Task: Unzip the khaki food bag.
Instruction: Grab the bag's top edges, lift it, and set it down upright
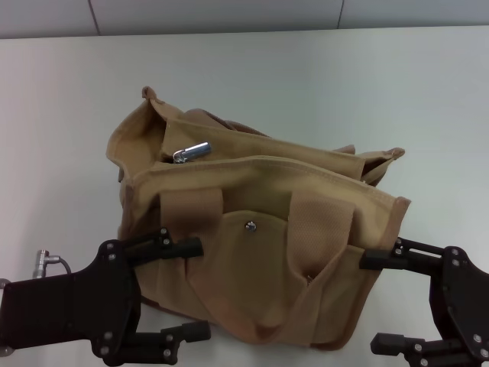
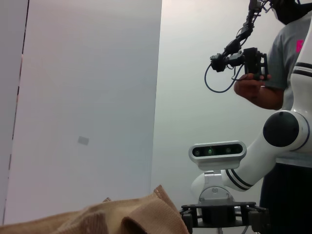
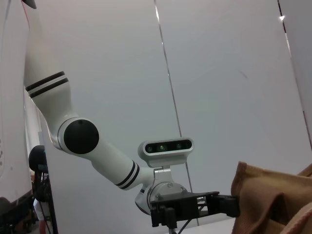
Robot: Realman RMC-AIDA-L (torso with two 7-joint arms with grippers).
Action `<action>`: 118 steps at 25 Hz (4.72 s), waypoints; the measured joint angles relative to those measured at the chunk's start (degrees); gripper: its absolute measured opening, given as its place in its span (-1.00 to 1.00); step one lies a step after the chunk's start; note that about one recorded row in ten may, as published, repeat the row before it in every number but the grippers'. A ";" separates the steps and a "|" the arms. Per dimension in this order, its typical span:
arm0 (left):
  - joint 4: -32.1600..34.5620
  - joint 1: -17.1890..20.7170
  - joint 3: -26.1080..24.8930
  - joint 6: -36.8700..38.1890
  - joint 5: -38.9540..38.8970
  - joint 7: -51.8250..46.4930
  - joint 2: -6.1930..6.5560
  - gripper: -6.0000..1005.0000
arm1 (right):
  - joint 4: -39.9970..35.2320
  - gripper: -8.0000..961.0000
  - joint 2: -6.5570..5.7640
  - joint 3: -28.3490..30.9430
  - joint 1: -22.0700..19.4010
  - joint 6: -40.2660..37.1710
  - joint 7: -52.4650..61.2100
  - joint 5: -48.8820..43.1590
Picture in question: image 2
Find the black teleoperation arm device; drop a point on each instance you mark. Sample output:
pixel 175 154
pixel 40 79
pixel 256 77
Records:
pixel 252 61

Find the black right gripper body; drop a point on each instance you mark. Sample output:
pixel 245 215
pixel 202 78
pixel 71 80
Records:
pixel 219 214

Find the khaki canvas food bag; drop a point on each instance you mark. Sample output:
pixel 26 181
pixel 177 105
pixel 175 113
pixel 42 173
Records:
pixel 136 214

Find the operator hand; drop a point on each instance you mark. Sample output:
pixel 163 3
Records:
pixel 248 87

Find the white partition panel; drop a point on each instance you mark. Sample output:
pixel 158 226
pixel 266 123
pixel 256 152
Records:
pixel 85 85

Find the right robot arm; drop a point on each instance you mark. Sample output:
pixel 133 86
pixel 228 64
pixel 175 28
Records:
pixel 258 156

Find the person in grey shirt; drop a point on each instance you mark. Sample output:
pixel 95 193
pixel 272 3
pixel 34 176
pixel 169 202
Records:
pixel 287 48

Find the operator forearm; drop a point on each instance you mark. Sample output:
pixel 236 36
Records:
pixel 270 97

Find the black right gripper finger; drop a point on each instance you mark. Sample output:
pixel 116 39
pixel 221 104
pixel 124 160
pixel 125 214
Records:
pixel 259 218
pixel 188 218

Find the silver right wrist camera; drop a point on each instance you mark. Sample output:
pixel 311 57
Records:
pixel 217 153

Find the small grey sticker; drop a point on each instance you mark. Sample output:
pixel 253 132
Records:
pixel 83 140

